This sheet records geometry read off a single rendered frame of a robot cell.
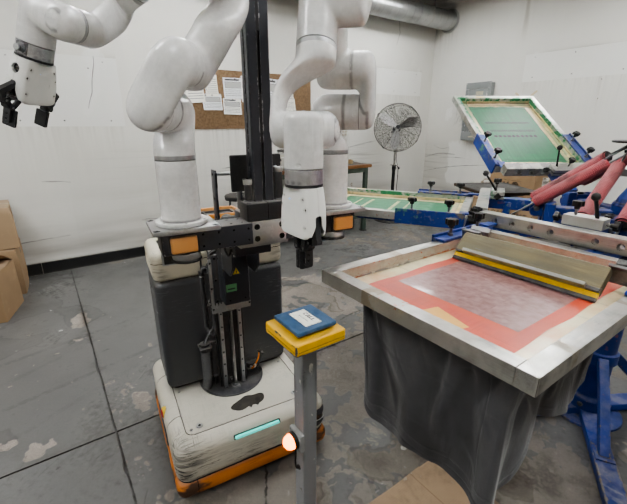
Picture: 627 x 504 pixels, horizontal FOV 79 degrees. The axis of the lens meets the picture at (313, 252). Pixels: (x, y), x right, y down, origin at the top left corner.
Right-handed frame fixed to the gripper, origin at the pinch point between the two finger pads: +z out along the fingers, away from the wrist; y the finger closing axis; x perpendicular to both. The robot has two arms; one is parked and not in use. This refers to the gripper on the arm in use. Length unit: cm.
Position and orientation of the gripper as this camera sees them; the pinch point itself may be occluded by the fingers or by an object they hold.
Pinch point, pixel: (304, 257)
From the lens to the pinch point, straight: 79.2
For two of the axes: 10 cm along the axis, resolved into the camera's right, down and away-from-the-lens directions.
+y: 5.7, 2.6, -7.8
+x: 8.2, -1.8, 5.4
